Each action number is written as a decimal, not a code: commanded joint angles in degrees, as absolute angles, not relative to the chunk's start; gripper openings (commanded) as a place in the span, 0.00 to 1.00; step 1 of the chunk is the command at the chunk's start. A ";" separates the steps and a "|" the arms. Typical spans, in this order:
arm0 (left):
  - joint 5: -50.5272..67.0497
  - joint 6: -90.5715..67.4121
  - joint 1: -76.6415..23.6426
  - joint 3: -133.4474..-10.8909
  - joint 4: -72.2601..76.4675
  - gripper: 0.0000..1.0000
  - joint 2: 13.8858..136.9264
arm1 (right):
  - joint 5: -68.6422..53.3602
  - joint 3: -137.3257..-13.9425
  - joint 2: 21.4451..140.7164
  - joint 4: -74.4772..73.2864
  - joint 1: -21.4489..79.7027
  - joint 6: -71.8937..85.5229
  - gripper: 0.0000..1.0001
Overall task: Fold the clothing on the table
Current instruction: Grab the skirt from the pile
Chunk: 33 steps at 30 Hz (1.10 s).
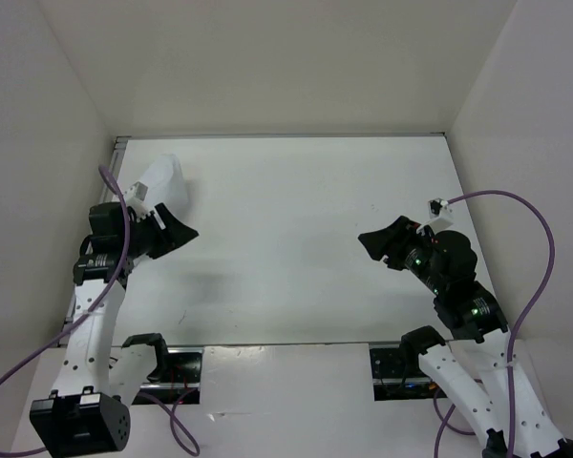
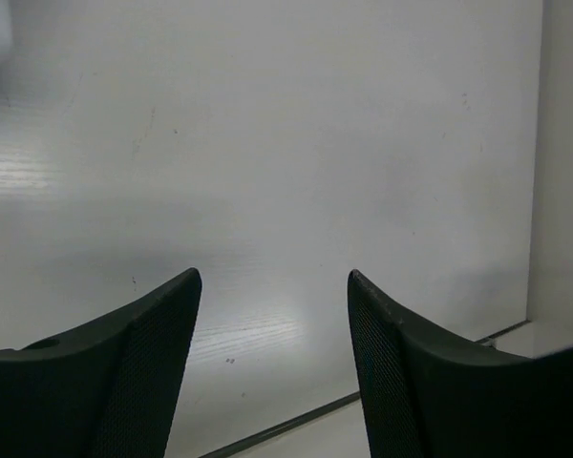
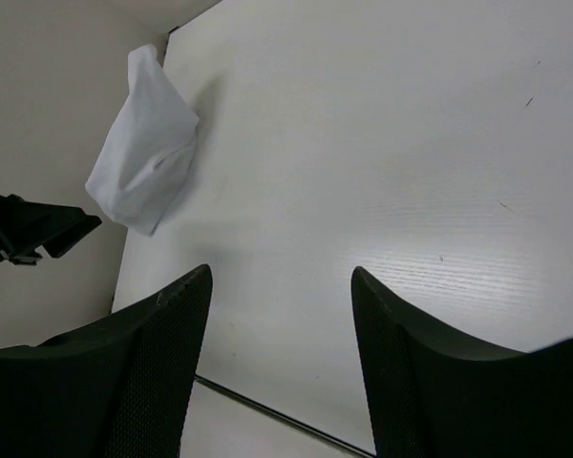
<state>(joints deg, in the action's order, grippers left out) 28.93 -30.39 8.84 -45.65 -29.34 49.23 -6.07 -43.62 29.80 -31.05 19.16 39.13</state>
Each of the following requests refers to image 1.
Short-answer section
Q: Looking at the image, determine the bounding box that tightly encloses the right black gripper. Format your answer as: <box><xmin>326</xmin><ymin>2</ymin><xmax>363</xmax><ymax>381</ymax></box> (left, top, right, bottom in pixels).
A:
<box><xmin>356</xmin><ymin>213</ymin><xmax>444</xmax><ymax>292</ymax></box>

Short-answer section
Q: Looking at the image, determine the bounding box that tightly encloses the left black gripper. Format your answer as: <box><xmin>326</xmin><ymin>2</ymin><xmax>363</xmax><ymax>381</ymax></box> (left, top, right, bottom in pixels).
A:
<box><xmin>120</xmin><ymin>202</ymin><xmax>198</xmax><ymax>259</ymax></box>

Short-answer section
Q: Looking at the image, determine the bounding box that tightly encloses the white skirt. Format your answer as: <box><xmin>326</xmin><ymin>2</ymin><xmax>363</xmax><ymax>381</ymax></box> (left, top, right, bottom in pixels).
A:
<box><xmin>137</xmin><ymin>155</ymin><xmax>190</xmax><ymax>223</ymax></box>

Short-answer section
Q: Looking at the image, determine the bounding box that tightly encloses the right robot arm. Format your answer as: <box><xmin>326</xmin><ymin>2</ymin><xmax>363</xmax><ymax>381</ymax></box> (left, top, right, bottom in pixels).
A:
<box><xmin>358</xmin><ymin>217</ymin><xmax>573</xmax><ymax>457</ymax></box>

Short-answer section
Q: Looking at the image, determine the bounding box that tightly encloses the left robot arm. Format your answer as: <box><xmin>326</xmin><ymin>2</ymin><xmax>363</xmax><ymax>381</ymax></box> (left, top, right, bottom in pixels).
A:
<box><xmin>30</xmin><ymin>202</ymin><xmax>198</xmax><ymax>457</ymax></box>

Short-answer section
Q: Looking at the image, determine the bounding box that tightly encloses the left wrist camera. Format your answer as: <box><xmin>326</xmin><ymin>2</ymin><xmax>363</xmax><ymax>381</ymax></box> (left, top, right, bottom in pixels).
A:
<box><xmin>123</xmin><ymin>181</ymin><xmax>148</xmax><ymax>208</ymax></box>

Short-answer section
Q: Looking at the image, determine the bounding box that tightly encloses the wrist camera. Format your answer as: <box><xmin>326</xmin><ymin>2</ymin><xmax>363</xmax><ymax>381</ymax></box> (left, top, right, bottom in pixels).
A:
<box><xmin>123</xmin><ymin>181</ymin><xmax>148</xmax><ymax>208</ymax></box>
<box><xmin>426</xmin><ymin>198</ymin><xmax>454</xmax><ymax>233</ymax></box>

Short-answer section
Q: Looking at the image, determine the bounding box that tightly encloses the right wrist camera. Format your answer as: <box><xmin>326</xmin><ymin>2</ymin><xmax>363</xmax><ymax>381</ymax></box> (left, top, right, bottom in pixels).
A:
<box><xmin>426</xmin><ymin>198</ymin><xmax>454</xmax><ymax>233</ymax></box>

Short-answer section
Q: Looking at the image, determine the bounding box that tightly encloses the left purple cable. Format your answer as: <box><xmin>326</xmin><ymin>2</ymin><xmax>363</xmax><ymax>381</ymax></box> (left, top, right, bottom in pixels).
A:
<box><xmin>0</xmin><ymin>164</ymin><xmax>202</xmax><ymax>457</ymax></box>

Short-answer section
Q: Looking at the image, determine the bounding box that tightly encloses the purple cable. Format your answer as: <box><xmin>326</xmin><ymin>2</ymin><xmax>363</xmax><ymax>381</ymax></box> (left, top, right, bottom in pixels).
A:
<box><xmin>432</xmin><ymin>190</ymin><xmax>556</xmax><ymax>458</ymax></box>
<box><xmin>0</xmin><ymin>164</ymin><xmax>202</xmax><ymax>457</ymax></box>

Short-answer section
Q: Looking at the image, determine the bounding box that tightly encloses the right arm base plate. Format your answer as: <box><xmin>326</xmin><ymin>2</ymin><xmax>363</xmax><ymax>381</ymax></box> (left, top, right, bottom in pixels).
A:
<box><xmin>369</xmin><ymin>343</ymin><xmax>445</xmax><ymax>402</ymax></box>

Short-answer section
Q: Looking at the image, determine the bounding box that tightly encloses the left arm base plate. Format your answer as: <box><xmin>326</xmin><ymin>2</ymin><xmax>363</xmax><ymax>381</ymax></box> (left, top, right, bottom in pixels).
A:
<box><xmin>133</xmin><ymin>346</ymin><xmax>203</xmax><ymax>406</ymax></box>

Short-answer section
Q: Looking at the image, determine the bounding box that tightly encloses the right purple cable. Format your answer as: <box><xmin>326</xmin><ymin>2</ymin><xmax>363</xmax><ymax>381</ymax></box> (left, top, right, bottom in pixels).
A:
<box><xmin>432</xmin><ymin>190</ymin><xmax>556</xmax><ymax>458</ymax></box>

